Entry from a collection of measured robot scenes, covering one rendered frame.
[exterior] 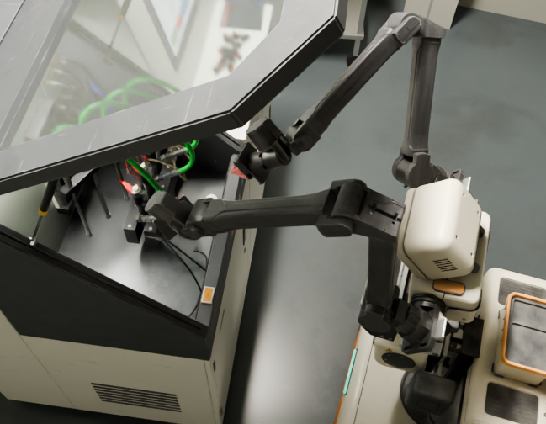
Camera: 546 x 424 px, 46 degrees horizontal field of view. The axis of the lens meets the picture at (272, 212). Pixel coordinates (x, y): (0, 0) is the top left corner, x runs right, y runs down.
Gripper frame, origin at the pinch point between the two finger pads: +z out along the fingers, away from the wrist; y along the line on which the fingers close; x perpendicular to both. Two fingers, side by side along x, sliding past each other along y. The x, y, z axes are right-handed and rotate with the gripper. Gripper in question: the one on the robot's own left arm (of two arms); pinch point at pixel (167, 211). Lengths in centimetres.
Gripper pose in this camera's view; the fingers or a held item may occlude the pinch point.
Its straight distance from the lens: 166.7
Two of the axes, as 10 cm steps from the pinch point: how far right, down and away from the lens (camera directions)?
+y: -7.3, 6.5, -1.9
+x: 5.5, 7.4, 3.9
